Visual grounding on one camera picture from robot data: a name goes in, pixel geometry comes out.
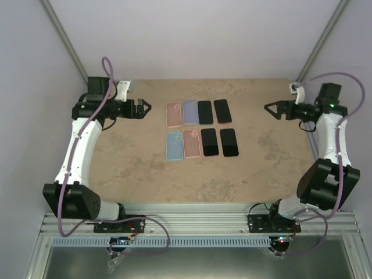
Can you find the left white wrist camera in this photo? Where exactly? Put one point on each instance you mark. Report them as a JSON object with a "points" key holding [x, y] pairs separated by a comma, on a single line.
{"points": [[123, 88]]}

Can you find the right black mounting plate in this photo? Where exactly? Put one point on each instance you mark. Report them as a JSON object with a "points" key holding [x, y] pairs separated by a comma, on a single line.
{"points": [[265, 223]]}

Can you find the pale pink phone case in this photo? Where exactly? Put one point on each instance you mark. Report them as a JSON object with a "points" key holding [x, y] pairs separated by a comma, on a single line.
{"points": [[191, 143]]}

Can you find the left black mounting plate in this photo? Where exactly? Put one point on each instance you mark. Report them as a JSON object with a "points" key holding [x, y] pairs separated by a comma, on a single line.
{"points": [[130, 227]]}

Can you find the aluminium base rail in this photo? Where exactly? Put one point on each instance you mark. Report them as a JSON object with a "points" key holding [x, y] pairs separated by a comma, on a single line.
{"points": [[207, 219]]}

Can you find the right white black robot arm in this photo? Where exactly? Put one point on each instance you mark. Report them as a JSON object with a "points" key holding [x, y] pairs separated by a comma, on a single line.
{"points": [[331, 178]]}

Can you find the lavender phone case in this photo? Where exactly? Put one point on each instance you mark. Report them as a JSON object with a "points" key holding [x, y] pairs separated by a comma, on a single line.
{"points": [[190, 112]]}

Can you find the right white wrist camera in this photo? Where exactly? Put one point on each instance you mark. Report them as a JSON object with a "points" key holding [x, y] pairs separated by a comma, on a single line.
{"points": [[297, 90]]}

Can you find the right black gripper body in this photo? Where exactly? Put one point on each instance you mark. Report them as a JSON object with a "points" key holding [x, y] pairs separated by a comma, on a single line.
{"points": [[292, 115]]}

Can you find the clear plastic bag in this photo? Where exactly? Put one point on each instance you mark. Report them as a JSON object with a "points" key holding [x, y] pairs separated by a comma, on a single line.
{"points": [[114, 261]]}

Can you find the circuit board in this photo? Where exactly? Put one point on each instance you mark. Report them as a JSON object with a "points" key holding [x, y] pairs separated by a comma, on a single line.
{"points": [[283, 239], [127, 240]]}

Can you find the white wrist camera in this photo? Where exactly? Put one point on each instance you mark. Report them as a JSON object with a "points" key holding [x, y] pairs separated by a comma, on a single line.
{"points": [[297, 90], [123, 88]]}

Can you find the light blue phone case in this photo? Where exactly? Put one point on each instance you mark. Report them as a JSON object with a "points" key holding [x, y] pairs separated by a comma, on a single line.
{"points": [[174, 146]]}

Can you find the left aluminium frame post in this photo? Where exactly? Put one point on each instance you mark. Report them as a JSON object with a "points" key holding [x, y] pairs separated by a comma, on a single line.
{"points": [[62, 34]]}

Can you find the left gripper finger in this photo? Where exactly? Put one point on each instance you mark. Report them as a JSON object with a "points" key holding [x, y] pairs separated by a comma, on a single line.
{"points": [[143, 105], [143, 111]]}

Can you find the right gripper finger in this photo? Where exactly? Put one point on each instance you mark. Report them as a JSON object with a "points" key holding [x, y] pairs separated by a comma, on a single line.
{"points": [[276, 112], [277, 104]]}

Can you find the left circuit board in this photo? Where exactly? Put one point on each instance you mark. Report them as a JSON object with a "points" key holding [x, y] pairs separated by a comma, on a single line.
{"points": [[127, 240]]}

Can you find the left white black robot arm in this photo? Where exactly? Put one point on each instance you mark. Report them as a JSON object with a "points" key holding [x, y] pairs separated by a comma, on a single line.
{"points": [[69, 196]]}

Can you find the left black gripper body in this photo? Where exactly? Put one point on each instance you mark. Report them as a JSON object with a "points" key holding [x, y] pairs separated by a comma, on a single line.
{"points": [[129, 113]]}

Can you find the teal phone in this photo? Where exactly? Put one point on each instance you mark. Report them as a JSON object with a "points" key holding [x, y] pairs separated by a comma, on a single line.
{"points": [[205, 114]]}

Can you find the right aluminium frame post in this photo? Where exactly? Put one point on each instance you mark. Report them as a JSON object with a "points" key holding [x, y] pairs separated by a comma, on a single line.
{"points": [[325, 35]]}

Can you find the aluminium frame post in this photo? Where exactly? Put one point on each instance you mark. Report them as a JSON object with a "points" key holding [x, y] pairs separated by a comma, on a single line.
{"points": [[62, 34], [325, 35]]}

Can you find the black mounting plate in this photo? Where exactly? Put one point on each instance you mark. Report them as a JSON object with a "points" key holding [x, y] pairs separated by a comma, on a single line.
{"points": [[265, 223], [130, 227]]}

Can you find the grey slotted cable duct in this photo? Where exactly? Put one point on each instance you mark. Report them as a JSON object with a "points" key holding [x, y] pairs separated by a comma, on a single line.
{"points": [[161, 241]]}

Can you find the right circuit board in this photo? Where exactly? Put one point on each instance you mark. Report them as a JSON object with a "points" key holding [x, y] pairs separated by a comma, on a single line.
{"points": [[283, 239]]}

